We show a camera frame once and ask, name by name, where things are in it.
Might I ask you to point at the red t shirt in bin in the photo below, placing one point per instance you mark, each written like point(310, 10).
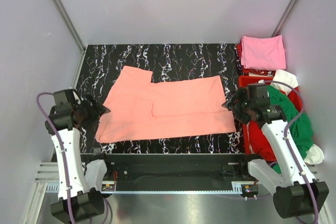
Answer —
point(259, 143)

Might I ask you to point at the red plastic bin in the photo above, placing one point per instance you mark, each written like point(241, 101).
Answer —
point(244, 81)

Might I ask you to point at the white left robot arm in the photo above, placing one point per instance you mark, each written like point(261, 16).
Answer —
point(79, 195)

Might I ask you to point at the folded pink t shirt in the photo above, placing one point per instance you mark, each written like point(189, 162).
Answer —
point(263, 53)

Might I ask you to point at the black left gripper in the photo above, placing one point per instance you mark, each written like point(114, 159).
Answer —
point(97, 107)

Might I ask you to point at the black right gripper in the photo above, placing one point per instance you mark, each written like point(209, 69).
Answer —
point(240, 96)

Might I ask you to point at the salmon pink t shirt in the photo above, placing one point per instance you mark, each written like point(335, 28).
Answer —
point(143, 110)

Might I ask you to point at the green t shirt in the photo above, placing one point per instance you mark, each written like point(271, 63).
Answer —
point(301, 129)

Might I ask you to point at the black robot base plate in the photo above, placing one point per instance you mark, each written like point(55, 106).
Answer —
point(178, 169)

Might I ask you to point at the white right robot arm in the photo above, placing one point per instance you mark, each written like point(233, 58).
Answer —
point(295, 191)

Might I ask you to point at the white slotted cable duct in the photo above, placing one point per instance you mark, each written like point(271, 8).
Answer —
point(226, 188)

